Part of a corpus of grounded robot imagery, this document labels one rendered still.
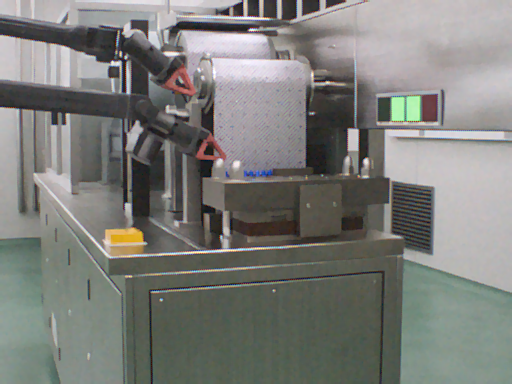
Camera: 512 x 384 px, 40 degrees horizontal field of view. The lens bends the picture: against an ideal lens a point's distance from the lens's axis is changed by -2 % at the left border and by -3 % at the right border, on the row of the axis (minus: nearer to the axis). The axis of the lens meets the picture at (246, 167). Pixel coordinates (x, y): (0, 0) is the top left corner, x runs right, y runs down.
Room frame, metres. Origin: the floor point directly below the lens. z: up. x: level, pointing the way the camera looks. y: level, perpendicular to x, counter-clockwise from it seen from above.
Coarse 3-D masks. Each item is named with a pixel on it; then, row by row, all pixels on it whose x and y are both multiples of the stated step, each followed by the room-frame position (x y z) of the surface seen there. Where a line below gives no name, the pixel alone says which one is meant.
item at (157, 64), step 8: (152, 48) 1.69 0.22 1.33; (152, 56) 1.69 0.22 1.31; (160, 56) 1.70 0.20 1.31; (144, 64) 1.69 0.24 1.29; (152, 64) 1.69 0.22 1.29; (160, 64) 1.69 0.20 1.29; (168, 64) 1.68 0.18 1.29; (152, 72) 1.70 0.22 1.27; (160, 72) 1.69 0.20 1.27; (168, 72) 1.72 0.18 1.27
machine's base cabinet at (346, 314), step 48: (48, 240) 3.21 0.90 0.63; (48, 288) 3.30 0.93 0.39; (96, 288) 1.75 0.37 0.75; (144, 288) 1.40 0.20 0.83; (192, 288) 1.43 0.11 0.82; (240, 288) 1.47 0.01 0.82; (288, 288) 1.50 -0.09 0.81; (336, 288) 1.54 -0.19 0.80; (384, 288) 1.58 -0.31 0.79; (48, 336) 3.43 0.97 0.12; (96, 336) 1.77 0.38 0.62; (144, 336) 1.40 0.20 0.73; (192, 336) 1.43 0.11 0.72; (240, 336) 1.47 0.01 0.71; (288, 336) 1.50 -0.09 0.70; (336, 336) 1.54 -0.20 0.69; (384, 336) 1.58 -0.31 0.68
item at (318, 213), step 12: (300, 192) 1.55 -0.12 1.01; (312, 192) 1.56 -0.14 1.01; (324, 192) 1.57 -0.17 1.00; (336, 192) 1.58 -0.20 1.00; (300, 204) 1.55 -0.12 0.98; (312, 204) 1.56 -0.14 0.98; (324, 204) 1.57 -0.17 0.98; (336, 204) 1.58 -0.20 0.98; (300, 216) 1.55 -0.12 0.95; (312, 216) 1.56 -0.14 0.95; (324, 216) 1.57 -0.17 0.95; (336, 216) 1.58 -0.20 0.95; (300, 228) 1.55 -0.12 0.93; (312, 228) 1.56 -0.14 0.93; (324, 228) 1.57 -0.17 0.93; (336, 228) 1.58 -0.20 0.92
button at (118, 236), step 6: (108, 234) 1.52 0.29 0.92; (114, 234) 1.50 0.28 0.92; (120, 234) 1.51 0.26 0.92; (126, 234) 1.51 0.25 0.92; (132, 234) 1.51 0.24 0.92; (138, 234) 1.52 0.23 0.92; (108, 240) 1.52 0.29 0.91; (114, 240) 1.50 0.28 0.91; (120, 240) 1.50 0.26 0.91; (126, 240) 1.51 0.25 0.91; (132, 240) 1.51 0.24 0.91; (138, 240) 1.52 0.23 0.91
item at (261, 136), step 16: (224, 112) 1.72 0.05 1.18; (240, 112) 1.73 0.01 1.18; (256, 112) 1.75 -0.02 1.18; (272, 112) 1.76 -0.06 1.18; (288, 112) 1.78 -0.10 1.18; (304, 112) 1.79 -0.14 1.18; (224, 128) 1.72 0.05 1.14; (240, 128) 1.73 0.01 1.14; (256, 128) 1.75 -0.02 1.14; (272, 128) 1.76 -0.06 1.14; (288, 128) 1.78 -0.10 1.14; (304, 128) 1.79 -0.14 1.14; (224, 144) 1.72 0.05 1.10; (240, 144) 1.73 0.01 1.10; (256, 144) 1.75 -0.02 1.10; (272, 144) 1.76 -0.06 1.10; (288, 144) 1.78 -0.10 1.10; (304, 144) 1.79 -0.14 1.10; (240, 160) 1.73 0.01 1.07; (256, 160) 1.75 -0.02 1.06; (272, 160) 1.76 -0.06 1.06; (288, 160) 1.78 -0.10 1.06; (304, 160) 1.79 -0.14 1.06
